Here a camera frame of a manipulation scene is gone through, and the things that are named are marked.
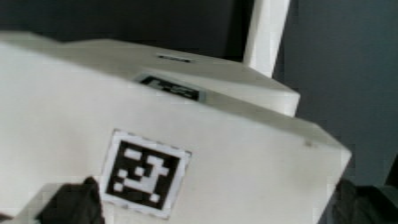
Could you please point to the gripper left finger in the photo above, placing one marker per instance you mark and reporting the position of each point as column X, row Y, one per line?
column 66, row 204

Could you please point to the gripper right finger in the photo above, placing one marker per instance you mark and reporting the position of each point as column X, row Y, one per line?
column 366, row 204

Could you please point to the small white box with marker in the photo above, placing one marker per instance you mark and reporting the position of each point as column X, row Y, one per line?
column 201, row 163

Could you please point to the white cabinet body box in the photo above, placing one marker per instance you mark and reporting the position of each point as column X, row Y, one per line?
column 195, row 76

